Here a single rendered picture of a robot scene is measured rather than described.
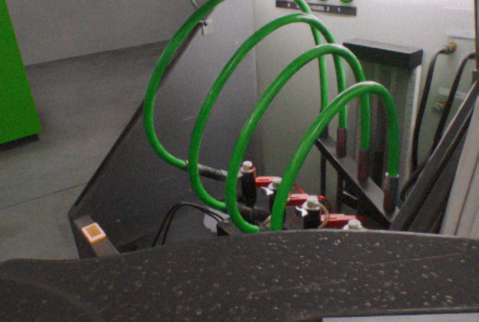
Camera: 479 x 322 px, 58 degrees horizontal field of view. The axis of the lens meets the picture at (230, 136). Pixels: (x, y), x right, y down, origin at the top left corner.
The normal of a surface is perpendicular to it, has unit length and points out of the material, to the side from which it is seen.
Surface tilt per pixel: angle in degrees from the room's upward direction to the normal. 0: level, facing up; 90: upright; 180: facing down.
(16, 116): 90
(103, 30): 90
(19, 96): 90
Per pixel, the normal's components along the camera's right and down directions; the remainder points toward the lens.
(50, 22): 0.48, 0.33
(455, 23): -0.80, 0.30
